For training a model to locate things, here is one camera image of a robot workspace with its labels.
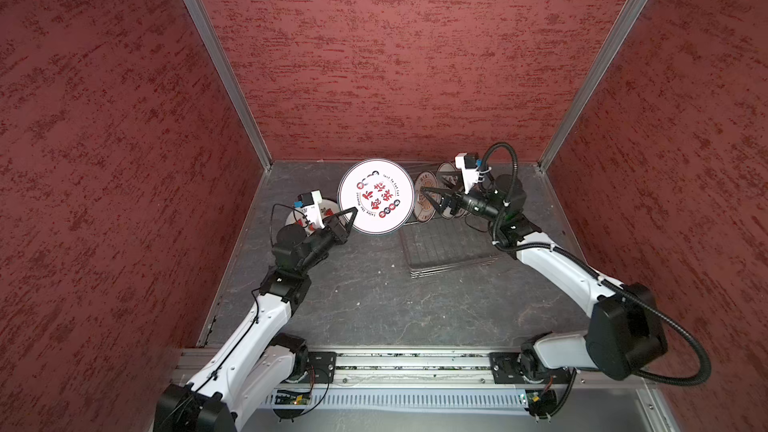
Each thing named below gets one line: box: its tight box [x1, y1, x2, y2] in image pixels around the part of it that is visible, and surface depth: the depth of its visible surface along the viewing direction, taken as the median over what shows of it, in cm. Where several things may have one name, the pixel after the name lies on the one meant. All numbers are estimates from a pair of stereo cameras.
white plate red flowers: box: [338, 159, 415, 235], surface depth 75 cm
